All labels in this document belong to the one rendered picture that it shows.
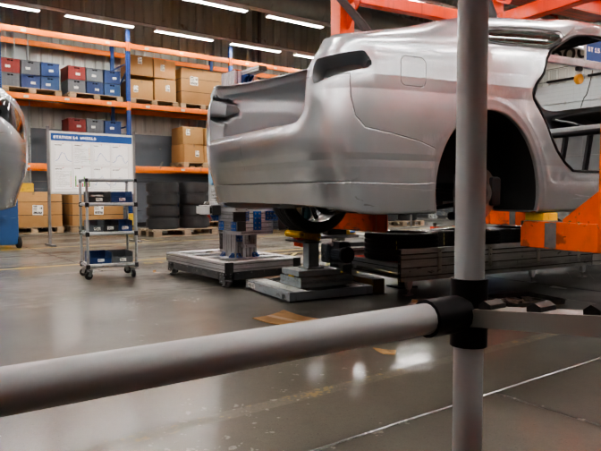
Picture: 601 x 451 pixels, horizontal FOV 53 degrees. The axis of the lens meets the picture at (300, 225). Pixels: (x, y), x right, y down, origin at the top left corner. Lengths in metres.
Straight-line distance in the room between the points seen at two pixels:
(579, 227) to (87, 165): 8.58
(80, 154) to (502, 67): 8.26
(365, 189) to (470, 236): 2.42
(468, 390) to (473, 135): 0.24
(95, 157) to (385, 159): 8.25
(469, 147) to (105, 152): 10.43
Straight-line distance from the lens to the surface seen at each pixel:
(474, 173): 0.57
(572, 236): 3.73
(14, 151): 2.81
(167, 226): 12.22
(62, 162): 10.69
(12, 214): 10.31
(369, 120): 3.00
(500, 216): 6.68
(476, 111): 0.58
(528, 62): 3.83
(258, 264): 5.61
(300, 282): 4.82
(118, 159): 10.97
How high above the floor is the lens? 0.84
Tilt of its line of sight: 3 degrees down
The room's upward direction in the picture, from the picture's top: straight up
